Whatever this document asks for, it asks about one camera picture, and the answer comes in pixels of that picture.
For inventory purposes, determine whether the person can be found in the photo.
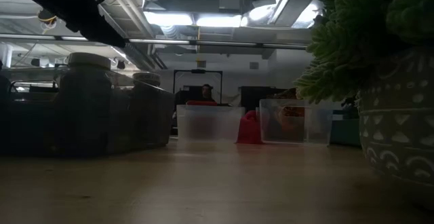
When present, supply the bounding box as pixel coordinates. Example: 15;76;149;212
199;83;217;103

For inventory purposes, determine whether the ceiling light panel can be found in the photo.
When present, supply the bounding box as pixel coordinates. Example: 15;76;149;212
143;11;243;29

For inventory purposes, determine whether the black-framed stand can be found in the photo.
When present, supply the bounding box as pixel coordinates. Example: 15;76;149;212
172;69;224;105

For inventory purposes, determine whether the brown spice packet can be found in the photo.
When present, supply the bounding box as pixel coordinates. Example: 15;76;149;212
273;87;307;141

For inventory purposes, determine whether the black cabinet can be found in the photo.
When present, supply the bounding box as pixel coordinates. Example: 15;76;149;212
238;86;288;113

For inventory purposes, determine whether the clear plastic bin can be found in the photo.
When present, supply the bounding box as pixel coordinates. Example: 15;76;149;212
176;104;246;143
258;98;334;147

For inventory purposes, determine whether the teal plastic bin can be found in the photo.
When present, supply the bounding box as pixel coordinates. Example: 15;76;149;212
330;113;362;147

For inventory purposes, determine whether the dark grey translucent bin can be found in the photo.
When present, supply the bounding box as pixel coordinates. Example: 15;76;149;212
0;77;176;157

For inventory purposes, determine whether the red cloth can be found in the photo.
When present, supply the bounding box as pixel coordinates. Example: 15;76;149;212
235;109;264;145

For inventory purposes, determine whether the potted artificial green plant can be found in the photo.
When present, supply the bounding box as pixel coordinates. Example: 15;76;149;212
293;0;434;212

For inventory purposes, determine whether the black metal rig frame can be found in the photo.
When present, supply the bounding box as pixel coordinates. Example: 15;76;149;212
0;33;309;50

